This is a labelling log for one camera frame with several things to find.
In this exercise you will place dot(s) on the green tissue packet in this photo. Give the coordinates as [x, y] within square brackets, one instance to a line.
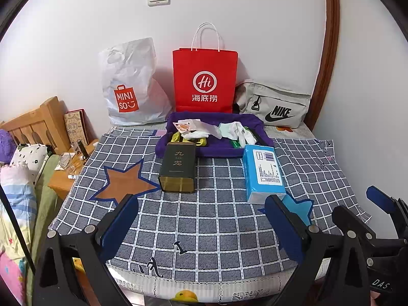
[236, 144]

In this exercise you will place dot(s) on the pale green cloth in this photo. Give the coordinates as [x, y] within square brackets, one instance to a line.
[227, 130]

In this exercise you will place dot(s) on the small patterned pink cloth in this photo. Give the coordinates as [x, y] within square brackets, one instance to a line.
[185, 125]

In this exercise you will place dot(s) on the green bed sheet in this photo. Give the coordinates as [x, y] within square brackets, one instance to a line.
[44, 204]

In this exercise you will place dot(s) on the wooden bedside table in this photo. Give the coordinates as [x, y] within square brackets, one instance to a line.
[62, 185]

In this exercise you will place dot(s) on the clear glass cup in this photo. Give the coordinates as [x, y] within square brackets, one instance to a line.
[67, 162]

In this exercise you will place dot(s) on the yellow pouch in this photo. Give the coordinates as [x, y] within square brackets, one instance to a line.
[199, 142]

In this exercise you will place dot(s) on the blue tissue pack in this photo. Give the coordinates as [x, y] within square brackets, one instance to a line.
[263, 172]

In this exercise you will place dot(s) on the purple plush toy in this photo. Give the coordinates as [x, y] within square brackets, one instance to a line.
[6, 146]

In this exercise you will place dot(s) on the purple cloth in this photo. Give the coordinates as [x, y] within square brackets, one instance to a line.
[223, 151]

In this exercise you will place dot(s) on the grey waist bag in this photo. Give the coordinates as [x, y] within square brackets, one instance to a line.
[277, 102]

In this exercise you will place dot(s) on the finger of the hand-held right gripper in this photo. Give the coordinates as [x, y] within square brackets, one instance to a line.
[350, 218]
[381, 196]

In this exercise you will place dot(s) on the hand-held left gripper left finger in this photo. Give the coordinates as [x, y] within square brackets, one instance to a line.
[119, 226]

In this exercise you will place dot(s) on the floral quilt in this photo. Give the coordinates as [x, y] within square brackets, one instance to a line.
[14, 216]

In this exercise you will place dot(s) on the red paper bag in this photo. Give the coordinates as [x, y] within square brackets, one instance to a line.
[205, 70]

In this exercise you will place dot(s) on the dark green tea tin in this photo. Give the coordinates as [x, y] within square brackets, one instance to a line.
[177, 165]

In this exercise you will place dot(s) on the patterned hardcover book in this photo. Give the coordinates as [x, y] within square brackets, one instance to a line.
[76, 129]

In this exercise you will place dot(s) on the white plastic shopping bag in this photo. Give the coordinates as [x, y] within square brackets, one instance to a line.
[134, 79]

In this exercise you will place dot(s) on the brown wooden door frame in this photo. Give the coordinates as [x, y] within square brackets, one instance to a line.
[331, 38]

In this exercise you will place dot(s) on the cartoon printed bed sheet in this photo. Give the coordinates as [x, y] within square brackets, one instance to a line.
[178, 290]

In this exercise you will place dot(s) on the wooden headboard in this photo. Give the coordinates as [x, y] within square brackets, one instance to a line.
[35, 124]

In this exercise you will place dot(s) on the white polka dot pillow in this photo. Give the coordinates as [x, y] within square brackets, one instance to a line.
[30, 159]

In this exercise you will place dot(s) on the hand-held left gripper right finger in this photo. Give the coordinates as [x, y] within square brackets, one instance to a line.
[283, 226]

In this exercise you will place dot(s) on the grey checked star cloth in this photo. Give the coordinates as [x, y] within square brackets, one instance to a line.
[207, 223]

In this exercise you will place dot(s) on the small black bottle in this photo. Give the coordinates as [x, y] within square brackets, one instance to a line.
[83, 150]

